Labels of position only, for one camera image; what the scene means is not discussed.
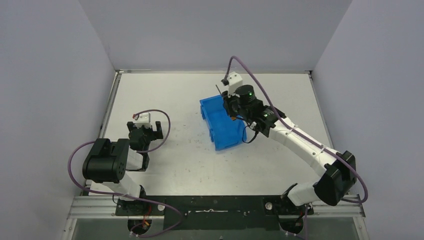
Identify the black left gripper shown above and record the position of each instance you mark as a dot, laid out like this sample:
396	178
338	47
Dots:
144	129

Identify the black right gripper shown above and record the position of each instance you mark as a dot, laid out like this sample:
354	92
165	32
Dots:
226	103

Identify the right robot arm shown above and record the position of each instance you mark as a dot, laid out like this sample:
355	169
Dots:
335	169

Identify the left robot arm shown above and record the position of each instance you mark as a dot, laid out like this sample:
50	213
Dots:
108	162

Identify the blue plastic bin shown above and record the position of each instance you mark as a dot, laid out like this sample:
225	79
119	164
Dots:
224	132

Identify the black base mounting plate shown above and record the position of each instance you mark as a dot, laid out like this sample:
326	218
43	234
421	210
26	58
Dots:
218	212

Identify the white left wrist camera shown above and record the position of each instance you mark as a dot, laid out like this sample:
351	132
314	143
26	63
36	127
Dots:
142	120

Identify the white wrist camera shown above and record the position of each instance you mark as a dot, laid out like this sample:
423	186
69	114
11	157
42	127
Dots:
142	120
233	80

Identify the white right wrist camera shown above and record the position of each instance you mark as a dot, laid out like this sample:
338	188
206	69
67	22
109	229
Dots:
233	80

